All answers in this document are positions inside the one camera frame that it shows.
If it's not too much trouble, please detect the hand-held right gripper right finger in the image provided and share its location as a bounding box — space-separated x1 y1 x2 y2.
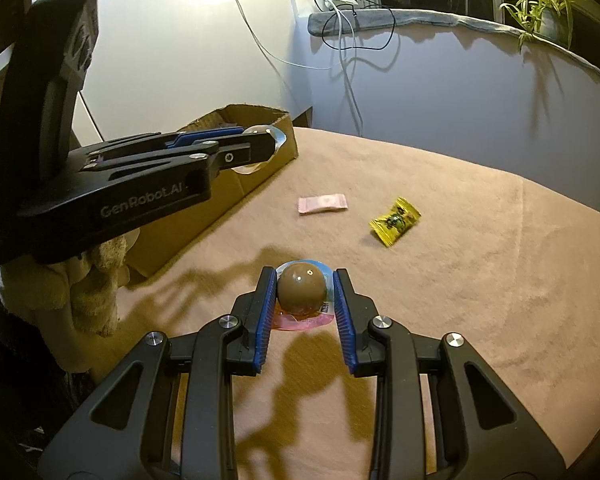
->
332 268 566 480

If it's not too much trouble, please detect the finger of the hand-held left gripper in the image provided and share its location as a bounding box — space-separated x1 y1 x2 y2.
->
80 131 277 183
99 126 247 154

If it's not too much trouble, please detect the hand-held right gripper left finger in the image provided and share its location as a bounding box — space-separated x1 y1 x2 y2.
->
40 266 277 480

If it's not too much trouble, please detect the clear jelly cup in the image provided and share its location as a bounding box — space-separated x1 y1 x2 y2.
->
232 122 287 176

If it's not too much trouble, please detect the cardboard box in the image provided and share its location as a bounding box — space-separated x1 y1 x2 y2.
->
125 104 300 278

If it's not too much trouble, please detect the brown jelly cup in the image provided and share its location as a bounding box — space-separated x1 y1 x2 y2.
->
272 260 338 333

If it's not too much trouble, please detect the white cabinet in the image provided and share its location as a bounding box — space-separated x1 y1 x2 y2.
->
30 0 313 146

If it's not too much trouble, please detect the pink snack packet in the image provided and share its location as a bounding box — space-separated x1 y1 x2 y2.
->
297 193 349 216

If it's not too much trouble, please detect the yellow snack packet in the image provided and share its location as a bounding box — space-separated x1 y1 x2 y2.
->
369 196 423 248

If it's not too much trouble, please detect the grey stone window sill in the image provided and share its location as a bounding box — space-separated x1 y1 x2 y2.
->
307 6 600 86

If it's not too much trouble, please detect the potted spider plant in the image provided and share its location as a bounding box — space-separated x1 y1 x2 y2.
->
499 0 588 53

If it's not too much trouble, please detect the white cable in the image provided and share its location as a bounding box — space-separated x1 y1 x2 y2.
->
219 0 333 70
332 2 366 136

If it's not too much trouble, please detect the black cable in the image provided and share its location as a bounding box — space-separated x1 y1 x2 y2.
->
297 0 397 52

